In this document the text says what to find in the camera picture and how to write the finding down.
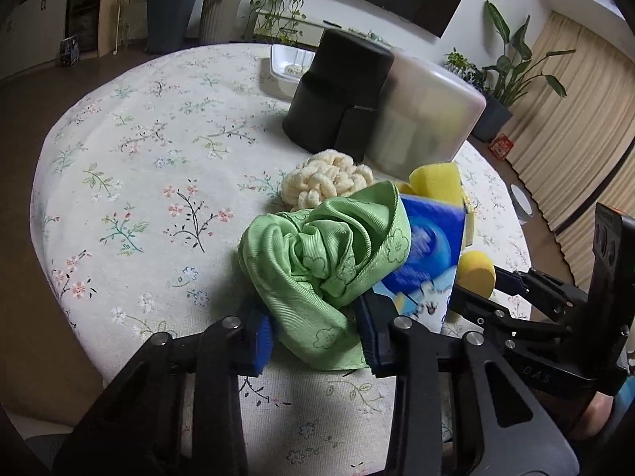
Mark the yellow makeup sponge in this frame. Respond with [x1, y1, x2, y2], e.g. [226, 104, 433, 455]
[455, 250, 496, 299]

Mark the blue Vinda tissue pack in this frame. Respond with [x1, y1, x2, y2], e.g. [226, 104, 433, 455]
[373, 194, 465, 333]

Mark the yellow rectangular sponge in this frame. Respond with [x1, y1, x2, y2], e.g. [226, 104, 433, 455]
[409, 162, 464, 207]

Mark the green microfiber cloth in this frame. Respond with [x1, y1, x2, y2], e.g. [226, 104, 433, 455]
[238, 180, 411, 371]

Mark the cream chenille scrubber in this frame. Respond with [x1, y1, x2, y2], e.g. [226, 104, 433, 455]
[280, 150, 375, 211]

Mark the person's hand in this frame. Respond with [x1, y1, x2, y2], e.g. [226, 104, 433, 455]
[570, 375, 634, 441]

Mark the grey cylindrical trash bin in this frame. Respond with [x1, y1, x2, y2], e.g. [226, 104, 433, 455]
[509, 184, 534, 226]

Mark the beige curtain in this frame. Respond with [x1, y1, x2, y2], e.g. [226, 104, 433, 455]
[504, 13, 634, 289]

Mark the red box on floor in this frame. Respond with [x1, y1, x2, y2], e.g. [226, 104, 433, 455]
[489, 133, 514, 160]

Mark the translucent plastic storage box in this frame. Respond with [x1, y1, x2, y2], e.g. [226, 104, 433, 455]
[365, 52, 487, 180]

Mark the large plant in dark pot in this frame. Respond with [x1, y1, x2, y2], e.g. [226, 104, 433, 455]
[471, 0, 576, 143]

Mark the small hanging green plant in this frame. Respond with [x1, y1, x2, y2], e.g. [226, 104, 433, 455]
[443, 48, 487, 94]

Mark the black cylindrical container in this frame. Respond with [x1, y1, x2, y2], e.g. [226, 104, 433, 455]
[282, 29, 394, 163]

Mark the floral white tablecloth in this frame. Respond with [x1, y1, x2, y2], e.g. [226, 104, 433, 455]
[30, 44, 394, 475]

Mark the white plastic tray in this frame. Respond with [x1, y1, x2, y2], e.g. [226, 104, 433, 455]
[270, 44, 316, 98]

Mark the white TV console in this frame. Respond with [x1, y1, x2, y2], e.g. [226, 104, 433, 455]
[248, 11, 391, 48]

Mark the leafy trailing plant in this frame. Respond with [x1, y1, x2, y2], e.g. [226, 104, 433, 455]
[246, 0, 308, 46]

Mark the small dark floor box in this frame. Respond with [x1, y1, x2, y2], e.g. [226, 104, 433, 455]
[59, 35, 81, 67]

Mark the plant in ribbed grey pot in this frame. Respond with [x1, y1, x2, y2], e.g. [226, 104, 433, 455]
[199, 0, 244, 45]

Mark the tall plant in blue pot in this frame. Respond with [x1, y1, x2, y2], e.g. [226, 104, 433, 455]
[118, 0, 220, 56]

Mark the white cabinet wall unit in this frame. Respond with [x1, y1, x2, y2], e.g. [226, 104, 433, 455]
[0, 0, 67, 79]

